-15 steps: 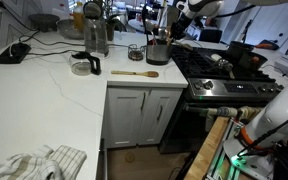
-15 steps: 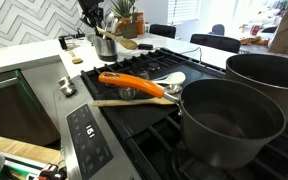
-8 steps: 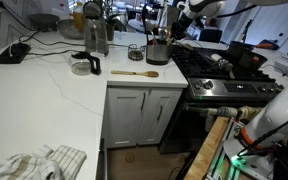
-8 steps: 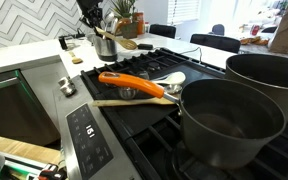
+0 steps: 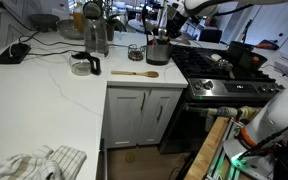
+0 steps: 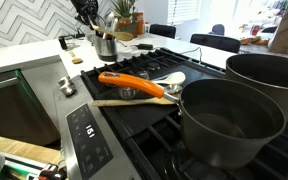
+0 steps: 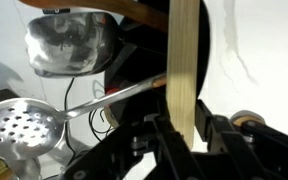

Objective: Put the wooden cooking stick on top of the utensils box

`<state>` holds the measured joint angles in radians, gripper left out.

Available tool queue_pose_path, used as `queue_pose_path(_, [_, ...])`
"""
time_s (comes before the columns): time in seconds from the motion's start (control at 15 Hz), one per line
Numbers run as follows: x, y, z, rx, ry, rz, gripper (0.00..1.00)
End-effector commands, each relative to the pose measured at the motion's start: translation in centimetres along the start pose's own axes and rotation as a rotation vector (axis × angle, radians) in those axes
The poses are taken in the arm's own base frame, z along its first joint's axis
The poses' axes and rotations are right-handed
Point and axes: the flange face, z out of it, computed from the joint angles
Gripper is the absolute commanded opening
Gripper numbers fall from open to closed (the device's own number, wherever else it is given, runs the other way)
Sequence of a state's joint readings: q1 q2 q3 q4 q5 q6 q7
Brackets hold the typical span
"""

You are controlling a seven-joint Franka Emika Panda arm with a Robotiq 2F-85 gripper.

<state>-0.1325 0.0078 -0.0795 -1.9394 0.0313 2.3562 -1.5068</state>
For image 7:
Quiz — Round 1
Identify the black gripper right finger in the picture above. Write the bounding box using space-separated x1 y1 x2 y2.
195 99 288 180

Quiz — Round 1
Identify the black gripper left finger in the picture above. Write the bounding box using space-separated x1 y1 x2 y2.
62 113 206 180

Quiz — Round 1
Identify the light wooden cooking stick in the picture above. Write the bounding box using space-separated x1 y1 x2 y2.
165 0 201 150

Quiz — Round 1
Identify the steel perforated skimmer spoon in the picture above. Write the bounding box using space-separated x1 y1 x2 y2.
0 73 168 162

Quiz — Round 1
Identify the brown wooden spoon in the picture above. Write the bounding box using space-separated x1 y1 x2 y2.
18 0 170 33

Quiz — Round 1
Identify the thin black cable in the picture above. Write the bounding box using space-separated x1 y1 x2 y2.
62 77 113 158

